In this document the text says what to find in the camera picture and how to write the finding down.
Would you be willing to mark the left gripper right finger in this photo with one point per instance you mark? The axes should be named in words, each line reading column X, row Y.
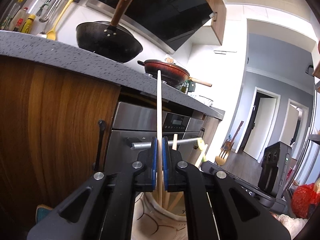
column 217, row 207

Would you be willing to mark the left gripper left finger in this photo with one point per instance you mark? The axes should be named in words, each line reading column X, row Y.
column 103, row 206

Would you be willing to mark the yellow spoon green handle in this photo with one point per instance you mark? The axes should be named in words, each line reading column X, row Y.
column 203, row 148

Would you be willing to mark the person's right hand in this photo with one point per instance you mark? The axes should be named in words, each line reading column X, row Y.
column 293, row 225

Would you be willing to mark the red plastic bag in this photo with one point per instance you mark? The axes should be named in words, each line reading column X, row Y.
column 305, row 197

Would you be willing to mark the white floral ceramic utensil holder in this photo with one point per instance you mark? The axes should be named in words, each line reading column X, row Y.
column 150, row 221

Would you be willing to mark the white door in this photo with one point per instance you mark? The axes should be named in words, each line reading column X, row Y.
column 261, row 127

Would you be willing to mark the grey speckled countertop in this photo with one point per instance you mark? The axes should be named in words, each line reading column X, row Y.
column 65, row 56

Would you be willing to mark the red brown frying pan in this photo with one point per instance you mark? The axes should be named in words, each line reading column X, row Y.
column 172, row 74

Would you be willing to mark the yellow hanging ladle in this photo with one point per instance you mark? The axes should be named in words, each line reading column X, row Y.
column 51, row 35

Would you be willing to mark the black range hood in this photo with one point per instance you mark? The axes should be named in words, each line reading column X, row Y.
column 166, row 23

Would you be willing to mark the hanging metal utensil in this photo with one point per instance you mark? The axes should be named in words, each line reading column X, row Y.
column 50, row 11

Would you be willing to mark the wooden cabinet door black handle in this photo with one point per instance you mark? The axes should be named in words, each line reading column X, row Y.
column 49, row 129

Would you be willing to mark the black wok wooden handle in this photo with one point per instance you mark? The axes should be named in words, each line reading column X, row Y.
column 109, row 39

